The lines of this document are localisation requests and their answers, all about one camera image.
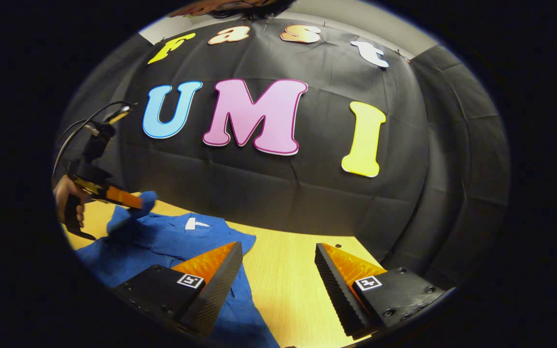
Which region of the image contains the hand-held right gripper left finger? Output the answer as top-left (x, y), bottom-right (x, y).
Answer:
top-left (112, 242), bottom-right (244, 337)

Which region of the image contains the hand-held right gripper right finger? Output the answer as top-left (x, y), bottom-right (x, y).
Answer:
top-left (314, 243), bottom-right (455, 339)

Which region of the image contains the blue button shirt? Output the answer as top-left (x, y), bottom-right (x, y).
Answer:
top-left (74, 191), bottom-right (281, 348)

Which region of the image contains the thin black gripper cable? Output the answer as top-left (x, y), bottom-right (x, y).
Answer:
top-left (54, 101), bottom-right (132, 174)

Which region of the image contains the black backdrop cloth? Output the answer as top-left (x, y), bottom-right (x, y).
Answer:
top-left (54, 19), bottom-right (510, 286)

